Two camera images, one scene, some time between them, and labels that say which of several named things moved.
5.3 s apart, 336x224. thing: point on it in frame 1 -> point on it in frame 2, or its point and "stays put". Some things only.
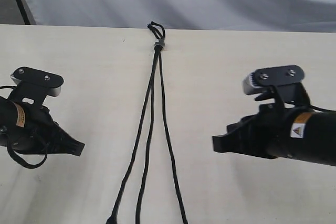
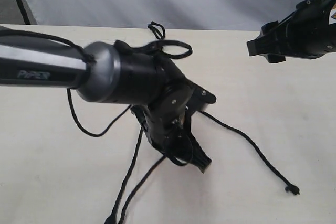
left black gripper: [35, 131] -> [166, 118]
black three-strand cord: [159, 48] -> [293, 189]
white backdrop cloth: [254, 2] stays put
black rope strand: [158, 29] -> [136, 187]
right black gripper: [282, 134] -> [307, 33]
